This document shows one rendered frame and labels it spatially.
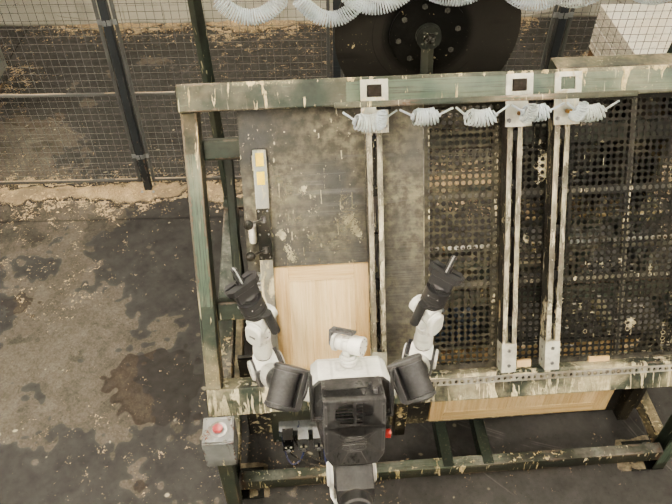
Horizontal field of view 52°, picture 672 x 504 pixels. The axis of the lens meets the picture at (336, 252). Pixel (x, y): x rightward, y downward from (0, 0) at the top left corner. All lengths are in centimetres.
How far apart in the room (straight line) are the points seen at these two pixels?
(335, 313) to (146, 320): 185
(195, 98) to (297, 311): 91
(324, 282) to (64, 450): 185
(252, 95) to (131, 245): 252
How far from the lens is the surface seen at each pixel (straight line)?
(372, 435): 226
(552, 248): 280
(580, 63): 310
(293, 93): 250
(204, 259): 266
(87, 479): 383
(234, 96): 251
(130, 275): 464
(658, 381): 322
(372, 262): 264
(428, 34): 303
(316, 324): 276
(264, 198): 260
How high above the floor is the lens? 324
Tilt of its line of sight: 45 degrees down
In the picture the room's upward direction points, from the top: straight up
